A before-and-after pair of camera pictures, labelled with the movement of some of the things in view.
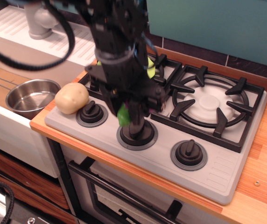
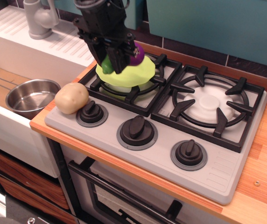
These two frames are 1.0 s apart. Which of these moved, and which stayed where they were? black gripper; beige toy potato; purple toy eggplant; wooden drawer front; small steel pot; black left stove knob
Moved: purple toy eggplant; black gripper
Stayed: black left stove knob; beige toy potato; wooden drawer front; small steel pot
